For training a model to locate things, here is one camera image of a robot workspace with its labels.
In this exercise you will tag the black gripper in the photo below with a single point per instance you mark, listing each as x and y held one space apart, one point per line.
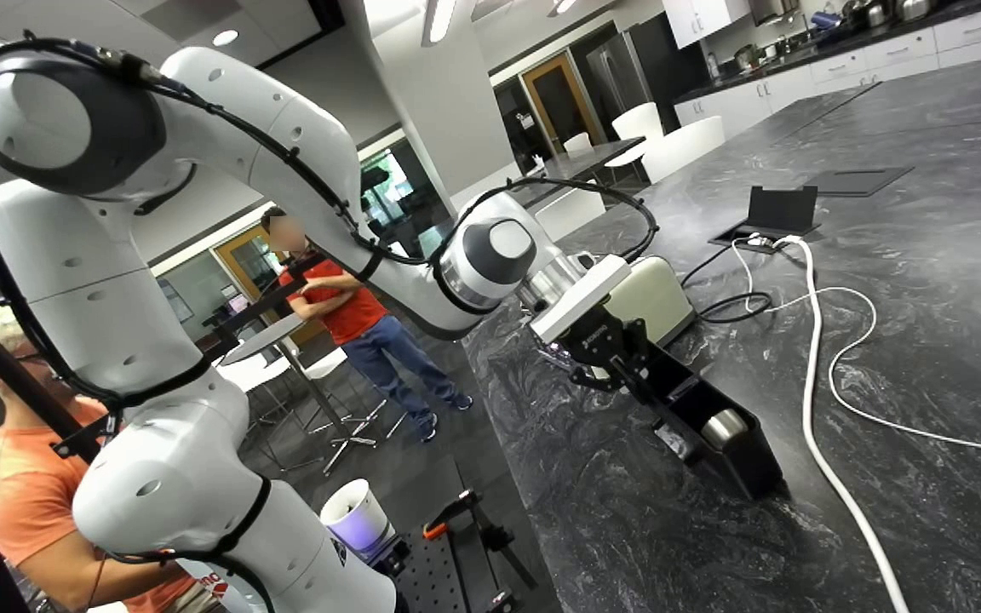
591 341

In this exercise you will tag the black slotted cutlery basket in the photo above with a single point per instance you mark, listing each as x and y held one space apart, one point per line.
732 438

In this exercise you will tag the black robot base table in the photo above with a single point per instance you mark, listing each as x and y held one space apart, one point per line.
435 582

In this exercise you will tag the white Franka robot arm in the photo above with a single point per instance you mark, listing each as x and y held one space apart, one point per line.
172 488

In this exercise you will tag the cream and chrome toaster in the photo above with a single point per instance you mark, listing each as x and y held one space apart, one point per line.
657 298

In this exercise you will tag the small metal cup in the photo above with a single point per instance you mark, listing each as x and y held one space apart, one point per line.
727 428

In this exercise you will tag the white power plug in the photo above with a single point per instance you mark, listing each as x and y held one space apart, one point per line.
758 240

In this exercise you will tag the long dark background table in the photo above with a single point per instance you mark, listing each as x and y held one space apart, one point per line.
582 165

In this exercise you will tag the black pop-up outlet box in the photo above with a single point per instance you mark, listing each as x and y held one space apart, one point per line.
785 207

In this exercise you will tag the person in red shirt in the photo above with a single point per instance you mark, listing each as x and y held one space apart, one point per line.
343 309

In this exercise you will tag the white paper cup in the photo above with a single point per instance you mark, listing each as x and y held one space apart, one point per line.
357 516

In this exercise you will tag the round gray side table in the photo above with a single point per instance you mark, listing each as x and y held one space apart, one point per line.
271 335

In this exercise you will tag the white cabinets black counter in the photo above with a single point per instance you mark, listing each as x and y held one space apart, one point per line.
852 56

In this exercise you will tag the wooden double door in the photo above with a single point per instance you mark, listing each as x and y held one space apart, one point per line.
242 260

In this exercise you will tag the round ceiling light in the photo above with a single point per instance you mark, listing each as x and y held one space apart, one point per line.
226 35

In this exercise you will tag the black slanted pole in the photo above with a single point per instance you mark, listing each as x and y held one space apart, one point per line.
15 381

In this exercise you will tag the person in orange shirt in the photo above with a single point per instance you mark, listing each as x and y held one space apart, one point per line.
15 500

